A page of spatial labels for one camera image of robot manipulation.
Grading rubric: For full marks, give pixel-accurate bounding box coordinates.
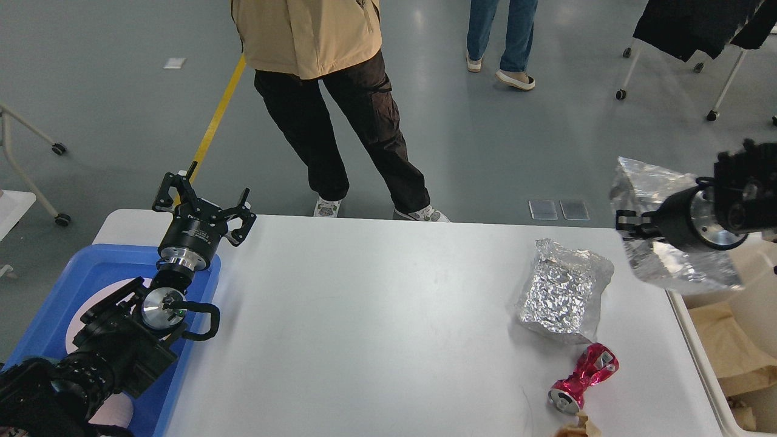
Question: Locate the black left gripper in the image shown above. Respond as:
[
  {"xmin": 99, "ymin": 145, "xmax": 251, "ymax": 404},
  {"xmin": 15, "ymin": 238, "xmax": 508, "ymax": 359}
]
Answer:
[{"xmin": 152, "ymin": 172, "xmax": 256, "ymax": 271}]

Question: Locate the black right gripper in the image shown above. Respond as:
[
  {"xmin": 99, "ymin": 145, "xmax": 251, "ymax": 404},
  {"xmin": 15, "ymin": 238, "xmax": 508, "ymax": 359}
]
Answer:
[{"xmin": 616, "ymin": 186, "xmax": 748, "ymax": 251}]

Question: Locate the aluminium foil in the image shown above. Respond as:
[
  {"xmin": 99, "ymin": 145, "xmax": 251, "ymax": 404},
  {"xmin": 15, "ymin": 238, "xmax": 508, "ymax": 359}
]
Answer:
[{"xmin": 515, "ymin": 238, "xmax": 614, "ymax": 345}]

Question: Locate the pink plate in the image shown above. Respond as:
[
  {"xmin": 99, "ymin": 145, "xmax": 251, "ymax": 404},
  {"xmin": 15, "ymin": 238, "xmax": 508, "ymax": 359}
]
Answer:
[{"xmin": 64, "ymin": 279, "xmax": 132, "ymax": 354}]

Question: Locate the brown paper bag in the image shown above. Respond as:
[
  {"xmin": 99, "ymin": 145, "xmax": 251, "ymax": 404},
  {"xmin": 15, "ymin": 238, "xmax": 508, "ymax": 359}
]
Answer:
[{"xmin": 689, "ymin": 302, "xmax": 776, "ymax": 396}]

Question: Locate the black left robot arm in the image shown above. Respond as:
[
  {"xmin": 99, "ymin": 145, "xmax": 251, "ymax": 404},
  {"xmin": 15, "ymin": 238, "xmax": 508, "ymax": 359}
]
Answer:
[{"xmin": 1, "ymin": 169, "xmax": 256, "ymax": 436}]

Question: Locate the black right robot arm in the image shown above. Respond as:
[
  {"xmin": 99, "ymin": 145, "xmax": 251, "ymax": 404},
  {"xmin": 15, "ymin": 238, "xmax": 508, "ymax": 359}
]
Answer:
[{"xmin": 614, "ymin": 138, "xmax": 776, "ymax": 252}]

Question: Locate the right metal floor plate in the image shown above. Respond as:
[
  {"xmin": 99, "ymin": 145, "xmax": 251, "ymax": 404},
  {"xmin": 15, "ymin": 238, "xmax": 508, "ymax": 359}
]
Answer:
[{"xmin": 560, "ymin": 200, "xmax": 591, "ymax": 221}]

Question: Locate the metal floor plate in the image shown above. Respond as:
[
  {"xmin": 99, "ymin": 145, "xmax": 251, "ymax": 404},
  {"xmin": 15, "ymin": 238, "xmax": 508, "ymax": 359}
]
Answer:
[
  {"xmin": 528, "ymin": 199, "xmax": 558, "ymax": 221},
  {"xmin": 560, "ymin": 200, "xmax": 591, "ymax": 221}
]

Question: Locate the left metal floor plate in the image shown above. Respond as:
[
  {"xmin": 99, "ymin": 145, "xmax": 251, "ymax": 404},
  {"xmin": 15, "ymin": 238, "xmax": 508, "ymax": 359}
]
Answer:
[{"xmin": 528, "ymin": 199, "xmax": 558, "ymax": 221}]

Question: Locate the white office chair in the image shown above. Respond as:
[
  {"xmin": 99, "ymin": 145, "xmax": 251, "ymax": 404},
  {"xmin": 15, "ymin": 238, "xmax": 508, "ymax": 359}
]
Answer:
[{"xmin": 604, "ymin": 35, "xmax": 775, "ymax": 138}]

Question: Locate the crushed pink can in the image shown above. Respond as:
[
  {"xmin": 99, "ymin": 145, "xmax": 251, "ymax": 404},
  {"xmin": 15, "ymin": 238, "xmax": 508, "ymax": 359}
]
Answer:
[{"xmin": 548, "ymin": 342, "xmax": 620, "ymax": 415}]

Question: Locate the person in beige jacket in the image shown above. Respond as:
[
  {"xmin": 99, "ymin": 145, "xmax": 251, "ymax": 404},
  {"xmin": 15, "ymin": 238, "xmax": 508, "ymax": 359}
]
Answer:
[{"xmin": 230, "ymin": 1, "xmax": 447, "ymax": 222}]

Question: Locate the white rolling table left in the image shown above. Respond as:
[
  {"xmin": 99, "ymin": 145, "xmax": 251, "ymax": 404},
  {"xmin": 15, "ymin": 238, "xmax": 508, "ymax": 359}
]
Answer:
[{"xmin": 1, "ymin": 103, "xmax": 72, "ymax": 228}]

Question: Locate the blue plastic tray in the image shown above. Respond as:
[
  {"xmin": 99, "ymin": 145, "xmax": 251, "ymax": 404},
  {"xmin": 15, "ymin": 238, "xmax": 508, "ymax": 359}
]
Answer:
[{"xmin": 12, "ymin": 245, "xmax": 221, "ymax": 436}]

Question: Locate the black jacket on chair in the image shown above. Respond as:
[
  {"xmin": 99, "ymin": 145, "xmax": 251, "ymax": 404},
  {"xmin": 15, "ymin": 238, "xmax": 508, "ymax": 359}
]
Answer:
[{"xmin": 633, "ymin": 1, "xmax": 776, "ymax": 62}]

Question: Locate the person in blue jeans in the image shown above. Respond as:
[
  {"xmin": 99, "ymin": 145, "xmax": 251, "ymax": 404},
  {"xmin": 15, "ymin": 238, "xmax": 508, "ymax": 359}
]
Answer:
[{"xmin": 466, "ymin": 0, "xmax": 539, "ymax": 92}]

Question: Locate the brown paper scrap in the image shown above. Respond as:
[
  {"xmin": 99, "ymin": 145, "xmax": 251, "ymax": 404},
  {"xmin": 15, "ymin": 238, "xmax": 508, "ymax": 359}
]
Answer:
[{"xmin": 552, "ymin": 412, "xmax": 602, "ymax": 437}]

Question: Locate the beige plastic bin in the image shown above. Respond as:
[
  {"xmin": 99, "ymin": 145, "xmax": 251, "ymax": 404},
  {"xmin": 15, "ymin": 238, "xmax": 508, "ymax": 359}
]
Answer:
[{"xmin": 667, "ymin": 236, "xmax": 776, "ymax": 436}]

